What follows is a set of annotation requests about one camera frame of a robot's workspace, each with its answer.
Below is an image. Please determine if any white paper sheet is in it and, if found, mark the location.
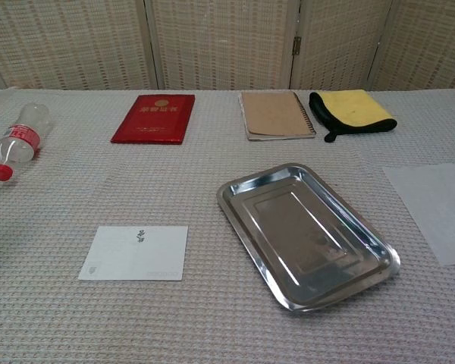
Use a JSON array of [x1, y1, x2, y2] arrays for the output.
[[382, 163, 455, 266]]

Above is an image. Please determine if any stainless steel tray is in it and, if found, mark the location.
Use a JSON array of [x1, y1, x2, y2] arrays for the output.
[[215, 162, 402, 313]]

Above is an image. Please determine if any brown spiral notebook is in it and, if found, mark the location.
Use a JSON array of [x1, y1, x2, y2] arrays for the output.
[[237, 89, 316, 142]]

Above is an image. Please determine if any red certificate book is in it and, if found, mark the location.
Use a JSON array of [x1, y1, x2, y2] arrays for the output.
[[110, 94, 196, 146]]

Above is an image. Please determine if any white postcard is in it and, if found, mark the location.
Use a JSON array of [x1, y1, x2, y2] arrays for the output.
[[78, 225, 190, 282]]

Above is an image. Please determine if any beige woven tablecloth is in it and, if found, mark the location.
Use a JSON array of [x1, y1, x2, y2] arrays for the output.
[[0, 89, 455, 364]]

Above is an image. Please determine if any woven folding screen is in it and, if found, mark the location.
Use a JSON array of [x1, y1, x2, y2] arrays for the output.
[[0, 0, 455, 93]]

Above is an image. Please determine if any yellow and black cloth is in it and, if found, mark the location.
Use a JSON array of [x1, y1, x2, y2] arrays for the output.
[[309, 89, 397, 144]]

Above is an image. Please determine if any clear plastic bottle red cap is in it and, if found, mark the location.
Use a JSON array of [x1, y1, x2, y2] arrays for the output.
[[0, 102, 51, 184]]

